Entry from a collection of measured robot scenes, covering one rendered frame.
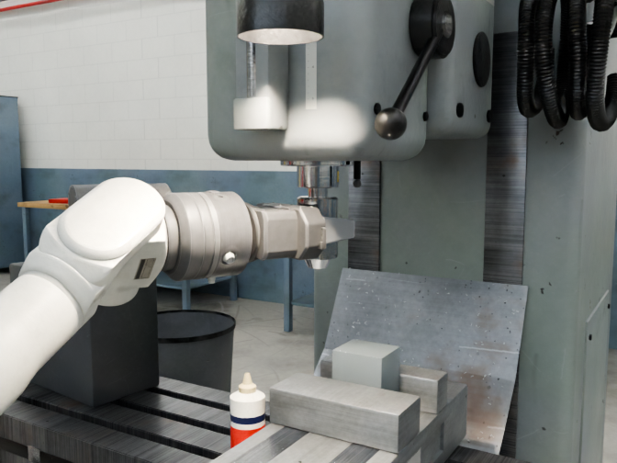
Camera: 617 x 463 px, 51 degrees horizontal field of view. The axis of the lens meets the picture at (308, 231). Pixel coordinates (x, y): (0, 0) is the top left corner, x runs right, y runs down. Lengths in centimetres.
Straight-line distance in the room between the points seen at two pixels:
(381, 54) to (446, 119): 17
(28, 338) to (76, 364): 48
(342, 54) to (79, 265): 30
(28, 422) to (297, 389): 42
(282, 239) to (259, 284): 536
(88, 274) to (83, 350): 45
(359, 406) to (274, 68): 34
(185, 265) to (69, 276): 12
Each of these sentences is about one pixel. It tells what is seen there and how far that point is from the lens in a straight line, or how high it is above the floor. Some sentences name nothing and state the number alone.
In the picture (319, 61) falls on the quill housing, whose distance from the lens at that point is 64.
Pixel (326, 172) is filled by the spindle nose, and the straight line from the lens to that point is 72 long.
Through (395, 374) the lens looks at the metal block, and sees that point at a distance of 75.
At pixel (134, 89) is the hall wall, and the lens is 696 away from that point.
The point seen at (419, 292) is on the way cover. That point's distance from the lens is 108.
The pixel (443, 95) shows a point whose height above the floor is 139.
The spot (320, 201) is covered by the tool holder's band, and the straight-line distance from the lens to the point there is 72.
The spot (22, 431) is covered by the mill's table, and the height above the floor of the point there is 94.
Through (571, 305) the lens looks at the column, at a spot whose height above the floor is 109.
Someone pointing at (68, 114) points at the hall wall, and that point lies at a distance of 770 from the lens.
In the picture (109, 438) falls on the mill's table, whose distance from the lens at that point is 90.
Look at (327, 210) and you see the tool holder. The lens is 72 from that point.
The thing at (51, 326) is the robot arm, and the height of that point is 118.
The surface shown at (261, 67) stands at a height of 140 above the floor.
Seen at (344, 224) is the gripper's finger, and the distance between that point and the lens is 72.
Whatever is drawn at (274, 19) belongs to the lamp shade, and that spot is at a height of 142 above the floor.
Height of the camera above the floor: 131
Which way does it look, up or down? 6 degrees down
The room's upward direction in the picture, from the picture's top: straight up
